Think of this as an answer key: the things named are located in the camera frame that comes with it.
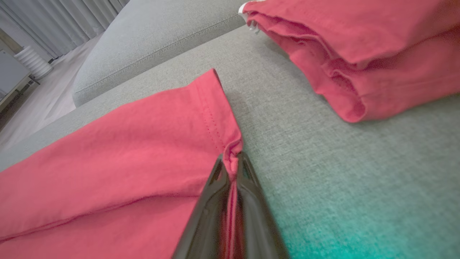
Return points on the white media cabinet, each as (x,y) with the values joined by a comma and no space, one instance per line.
(10,73)

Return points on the red garment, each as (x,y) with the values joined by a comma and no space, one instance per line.
(377,36)

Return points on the red jersey with lettering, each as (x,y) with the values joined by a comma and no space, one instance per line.
(107,151)

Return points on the grey pleated curtain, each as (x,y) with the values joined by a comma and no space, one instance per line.
(64,21)

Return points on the white ribbed plant pot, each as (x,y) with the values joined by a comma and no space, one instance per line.
(34,63)

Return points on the grey sofa chaise cushion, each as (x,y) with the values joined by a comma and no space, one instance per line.
(151,36)

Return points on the grey fabric sofa seat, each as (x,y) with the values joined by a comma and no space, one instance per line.
(341,162)

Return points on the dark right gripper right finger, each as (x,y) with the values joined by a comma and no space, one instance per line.
(255,223)

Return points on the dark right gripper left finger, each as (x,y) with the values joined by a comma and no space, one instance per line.
(208,223)

